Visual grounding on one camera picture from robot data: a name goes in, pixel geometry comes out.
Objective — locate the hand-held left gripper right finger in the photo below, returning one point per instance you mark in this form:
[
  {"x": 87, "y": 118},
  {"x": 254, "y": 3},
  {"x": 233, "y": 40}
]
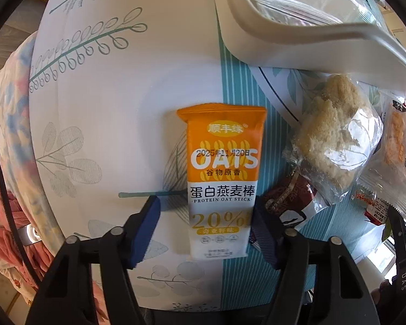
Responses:
[{"x": 264, "y": 230}]

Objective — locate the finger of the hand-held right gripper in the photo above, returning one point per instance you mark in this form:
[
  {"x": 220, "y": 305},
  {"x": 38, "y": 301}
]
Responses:
[{"x": 402, "y": 254}]

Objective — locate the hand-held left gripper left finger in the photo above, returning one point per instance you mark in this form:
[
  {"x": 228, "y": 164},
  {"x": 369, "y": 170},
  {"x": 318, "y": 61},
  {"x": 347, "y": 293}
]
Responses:
[{"x": 145, "y": 230}]

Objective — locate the orange oat stick packet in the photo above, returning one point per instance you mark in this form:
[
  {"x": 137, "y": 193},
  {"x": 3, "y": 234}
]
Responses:
[{"x": 220, "y": 162}]

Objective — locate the white plastic bin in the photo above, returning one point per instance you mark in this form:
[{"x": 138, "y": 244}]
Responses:
[{"x": 250, "y": 30}]

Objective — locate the person's right hand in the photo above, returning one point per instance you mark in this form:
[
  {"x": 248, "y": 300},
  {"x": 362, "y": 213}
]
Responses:
[{"x": 383, "y": 289}]

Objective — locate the dark brown snack packet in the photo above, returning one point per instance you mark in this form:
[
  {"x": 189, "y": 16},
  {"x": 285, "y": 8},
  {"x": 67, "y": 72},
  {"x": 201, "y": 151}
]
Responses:
[{"x": 291, "y": 199}]

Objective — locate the leaf printed tablecloth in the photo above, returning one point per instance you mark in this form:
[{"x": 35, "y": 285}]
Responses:
[{"x": 121, "y": 142}]

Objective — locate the orange white noodle packet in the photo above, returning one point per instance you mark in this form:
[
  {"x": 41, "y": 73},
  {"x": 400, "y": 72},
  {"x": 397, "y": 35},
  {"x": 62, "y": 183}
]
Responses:
[{"x": 397, "y": 149}]

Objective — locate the beige crumbly cake packet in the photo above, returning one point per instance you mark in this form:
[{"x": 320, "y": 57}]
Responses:
[{"x": 335, "y": 132}]

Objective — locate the floral blanket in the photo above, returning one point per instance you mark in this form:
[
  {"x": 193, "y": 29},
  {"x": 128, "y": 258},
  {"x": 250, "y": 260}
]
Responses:
[{"x": 6, "y": 115}]

